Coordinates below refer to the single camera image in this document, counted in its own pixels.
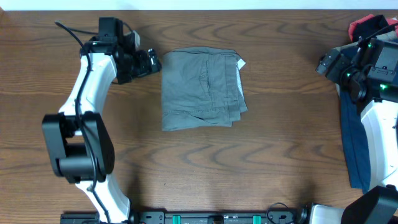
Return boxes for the grey shorts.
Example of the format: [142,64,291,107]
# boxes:
[161,47,248,131]

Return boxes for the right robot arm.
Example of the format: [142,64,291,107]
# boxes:
[301,40,397,223]

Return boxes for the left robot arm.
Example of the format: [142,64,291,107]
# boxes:
[42,31,159,223]

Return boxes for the black garment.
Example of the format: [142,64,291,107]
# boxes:
[348,14,397,42]

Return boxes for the red garment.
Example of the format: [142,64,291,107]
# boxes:
[348,14,397,42]

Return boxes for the navy blue shorts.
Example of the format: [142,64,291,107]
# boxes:
[336,85,371,194]

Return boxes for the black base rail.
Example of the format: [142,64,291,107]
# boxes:
[60,202,308,224]

